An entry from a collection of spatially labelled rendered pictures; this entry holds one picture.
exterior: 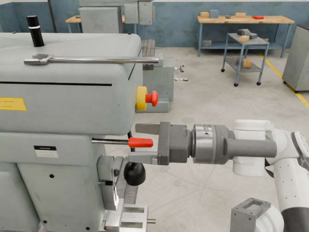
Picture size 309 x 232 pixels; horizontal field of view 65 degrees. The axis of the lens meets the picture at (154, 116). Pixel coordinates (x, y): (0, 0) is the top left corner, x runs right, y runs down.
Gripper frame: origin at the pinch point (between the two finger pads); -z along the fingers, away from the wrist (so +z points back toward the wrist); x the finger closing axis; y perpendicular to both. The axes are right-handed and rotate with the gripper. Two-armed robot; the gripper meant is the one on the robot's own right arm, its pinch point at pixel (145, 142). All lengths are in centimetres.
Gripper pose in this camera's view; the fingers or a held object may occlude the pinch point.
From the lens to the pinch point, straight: 55.4
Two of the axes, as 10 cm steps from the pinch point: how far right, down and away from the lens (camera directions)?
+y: 0.1, 8.5, 5.3
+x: -0.7, 5.3, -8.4
